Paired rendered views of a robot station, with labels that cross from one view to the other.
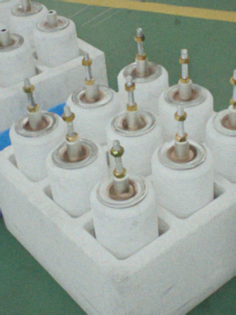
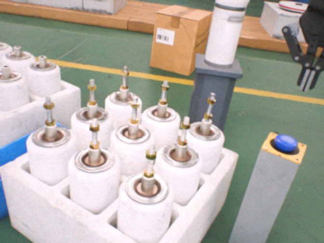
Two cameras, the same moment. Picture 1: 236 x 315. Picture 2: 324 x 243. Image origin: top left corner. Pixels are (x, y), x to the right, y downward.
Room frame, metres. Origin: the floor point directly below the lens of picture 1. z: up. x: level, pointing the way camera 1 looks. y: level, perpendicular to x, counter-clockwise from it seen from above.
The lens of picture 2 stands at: (0.29, 0.18, 0.61)
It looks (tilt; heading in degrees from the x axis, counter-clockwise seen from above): 31 degrees down; 333
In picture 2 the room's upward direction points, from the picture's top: 7 degrees clockwise
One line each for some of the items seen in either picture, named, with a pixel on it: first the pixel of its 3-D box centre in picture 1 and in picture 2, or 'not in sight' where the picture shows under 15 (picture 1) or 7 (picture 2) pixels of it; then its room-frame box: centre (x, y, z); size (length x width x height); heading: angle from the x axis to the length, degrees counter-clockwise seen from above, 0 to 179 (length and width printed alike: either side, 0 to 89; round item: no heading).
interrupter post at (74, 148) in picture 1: (74, 147); (94, 154); (0.74, 0.08, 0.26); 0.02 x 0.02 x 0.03
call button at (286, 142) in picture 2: not in sight; (285, 143); (0.61, -0.24, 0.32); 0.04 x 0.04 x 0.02
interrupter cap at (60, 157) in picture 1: (74, 154); (94, 159); (0.74, 0.08, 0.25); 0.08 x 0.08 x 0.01
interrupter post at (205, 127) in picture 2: (235, 116); (205, 126); (0.77, -0.18, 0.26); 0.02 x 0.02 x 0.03
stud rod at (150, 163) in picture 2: (118, 162); (150, 164); (0.64, 0.02, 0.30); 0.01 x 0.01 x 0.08; 6
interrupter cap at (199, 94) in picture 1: (185, 95); (161, 114); (0.87, -0.11, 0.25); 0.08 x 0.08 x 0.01
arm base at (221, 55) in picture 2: not in sight; (223, 36); (1.07, -0.39, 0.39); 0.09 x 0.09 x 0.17; 61
